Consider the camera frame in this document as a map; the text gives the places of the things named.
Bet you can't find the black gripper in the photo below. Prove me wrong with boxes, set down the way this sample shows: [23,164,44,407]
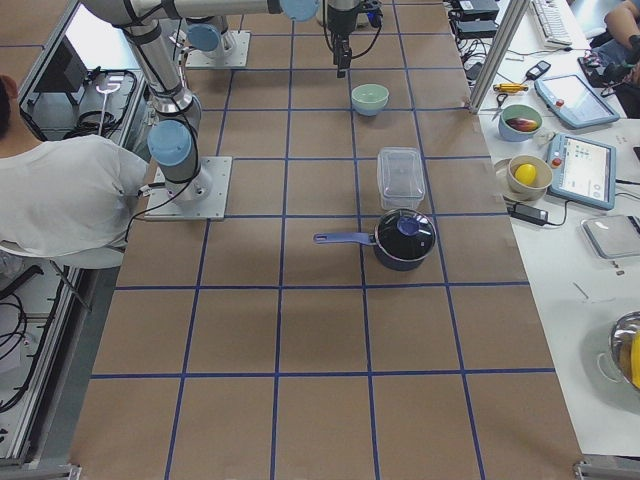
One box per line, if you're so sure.
[326,0,383,78]

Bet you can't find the green bowl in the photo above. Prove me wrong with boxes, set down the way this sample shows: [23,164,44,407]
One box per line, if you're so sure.
[351,84,389,110]

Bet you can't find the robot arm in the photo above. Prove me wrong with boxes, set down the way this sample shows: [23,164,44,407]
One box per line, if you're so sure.
[170,16,236,57]
[83,1,382,208]

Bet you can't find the blue bowl with fruit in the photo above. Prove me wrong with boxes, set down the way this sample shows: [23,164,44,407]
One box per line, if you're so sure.
[498,104,542,142]

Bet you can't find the cream bowl with lemon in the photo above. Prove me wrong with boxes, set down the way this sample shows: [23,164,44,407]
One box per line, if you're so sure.
[506,155,553,201]

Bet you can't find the steel bowl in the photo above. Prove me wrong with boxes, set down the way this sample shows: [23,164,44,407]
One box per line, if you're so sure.
[596,311,639,393]

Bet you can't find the clear plastic food container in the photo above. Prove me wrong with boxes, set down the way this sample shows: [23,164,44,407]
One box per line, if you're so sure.
[377,147,425,210]

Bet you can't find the scissors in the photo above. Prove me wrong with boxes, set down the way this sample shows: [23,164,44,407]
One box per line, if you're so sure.
[492,93,509,120]

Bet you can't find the dark blue saucepan with lid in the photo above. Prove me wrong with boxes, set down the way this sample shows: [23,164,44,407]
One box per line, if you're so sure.
[313,208,437,271]

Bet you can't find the white keyboard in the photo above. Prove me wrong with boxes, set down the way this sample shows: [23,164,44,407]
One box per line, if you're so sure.
[529,0,572,48]

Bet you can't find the upper teach pendant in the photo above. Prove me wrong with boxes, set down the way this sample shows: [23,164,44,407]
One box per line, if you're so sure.
[534,74,620,129]

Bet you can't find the teach pendant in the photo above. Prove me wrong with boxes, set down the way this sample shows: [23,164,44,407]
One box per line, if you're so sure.
[534,74,620,129]
[547,134,617,211]

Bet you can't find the black power adapter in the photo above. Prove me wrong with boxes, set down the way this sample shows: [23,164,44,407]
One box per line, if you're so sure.
[507,202,548,226]

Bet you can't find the lower teach pendant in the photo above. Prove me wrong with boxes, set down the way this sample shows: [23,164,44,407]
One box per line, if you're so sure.
[547,134,617,211]

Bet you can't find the person in white shirt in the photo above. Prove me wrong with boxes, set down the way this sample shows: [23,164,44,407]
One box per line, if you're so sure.
[1,75,148,257]

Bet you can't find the grey scale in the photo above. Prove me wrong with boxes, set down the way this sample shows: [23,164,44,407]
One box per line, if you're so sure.
[581,215,639,259]

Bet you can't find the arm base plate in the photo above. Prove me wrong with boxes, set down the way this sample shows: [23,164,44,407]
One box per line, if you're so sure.
[143,156,233,221]
[185,30,251,69]

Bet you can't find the yellow handled tool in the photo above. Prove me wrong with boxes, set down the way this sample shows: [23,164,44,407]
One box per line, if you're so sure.
[493,83,529,94]

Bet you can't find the aluminium frame post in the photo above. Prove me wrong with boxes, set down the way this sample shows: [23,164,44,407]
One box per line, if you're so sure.
[468,0,529,114]

